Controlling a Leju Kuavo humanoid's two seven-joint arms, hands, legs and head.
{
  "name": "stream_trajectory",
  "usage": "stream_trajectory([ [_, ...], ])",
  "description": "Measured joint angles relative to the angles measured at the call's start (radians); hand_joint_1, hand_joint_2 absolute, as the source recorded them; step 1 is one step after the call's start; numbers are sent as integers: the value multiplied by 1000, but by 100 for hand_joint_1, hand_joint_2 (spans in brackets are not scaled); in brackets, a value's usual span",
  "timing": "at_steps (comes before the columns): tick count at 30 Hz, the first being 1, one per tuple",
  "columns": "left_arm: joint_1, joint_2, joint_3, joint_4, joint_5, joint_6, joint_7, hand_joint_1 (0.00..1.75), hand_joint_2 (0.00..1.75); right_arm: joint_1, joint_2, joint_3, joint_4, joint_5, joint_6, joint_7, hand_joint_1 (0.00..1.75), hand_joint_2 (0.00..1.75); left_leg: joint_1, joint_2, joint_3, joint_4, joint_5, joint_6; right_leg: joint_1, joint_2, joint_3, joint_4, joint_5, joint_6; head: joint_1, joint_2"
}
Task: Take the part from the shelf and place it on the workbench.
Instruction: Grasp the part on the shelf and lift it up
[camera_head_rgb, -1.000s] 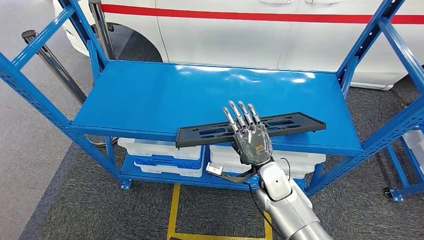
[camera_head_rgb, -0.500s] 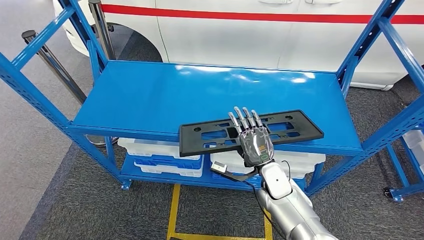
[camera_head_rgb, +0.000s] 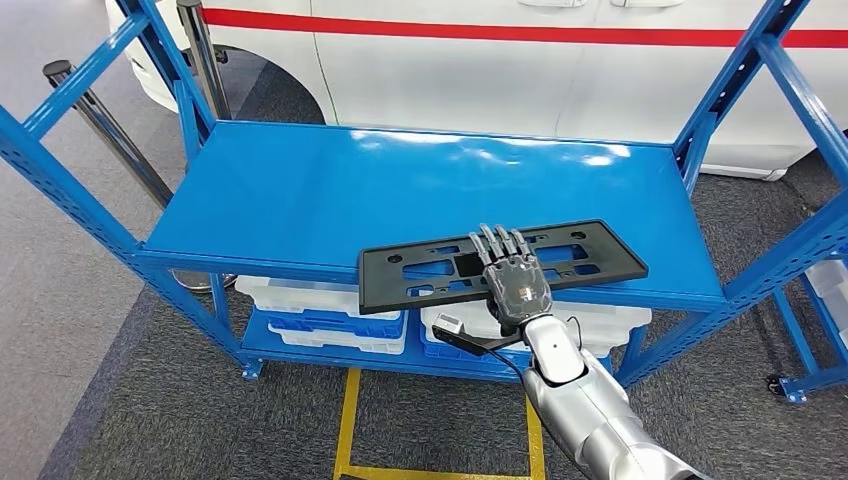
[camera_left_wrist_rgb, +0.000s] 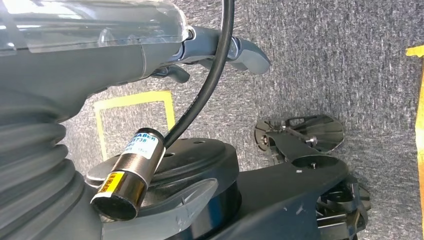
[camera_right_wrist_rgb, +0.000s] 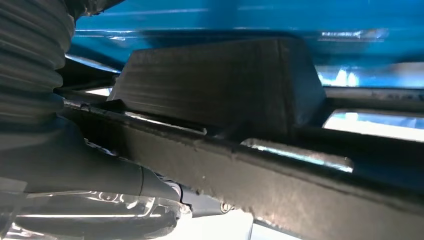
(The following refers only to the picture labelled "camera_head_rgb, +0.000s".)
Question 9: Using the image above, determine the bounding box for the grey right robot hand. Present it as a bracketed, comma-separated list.
[468, 223, 554, 331]

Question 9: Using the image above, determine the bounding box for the black plastic plate frame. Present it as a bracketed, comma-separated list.
[357, 219, 650, 317]

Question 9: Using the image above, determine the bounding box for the blue metal shelf rack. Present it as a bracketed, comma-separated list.
[0, 0, 848, 389]

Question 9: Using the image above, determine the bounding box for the blue plastic bin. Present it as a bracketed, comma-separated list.
[268, 301, 407, 340]
[420, 337, 614, 371]

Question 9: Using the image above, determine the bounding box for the translucent white plastic bin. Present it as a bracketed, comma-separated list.
[235, 274, 404, 321]

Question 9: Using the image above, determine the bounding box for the white car red stripe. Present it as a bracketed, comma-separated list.
[105, 0, 848, 183]

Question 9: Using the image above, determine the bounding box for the blue wheeled metal rack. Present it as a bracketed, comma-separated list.
[768, 238, 848, 405]

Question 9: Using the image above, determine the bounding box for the black camera bracket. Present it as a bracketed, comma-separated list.
[431, 324, 526, 360]

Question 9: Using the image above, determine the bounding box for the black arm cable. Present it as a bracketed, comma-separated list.
[491, 315, 584, 389]

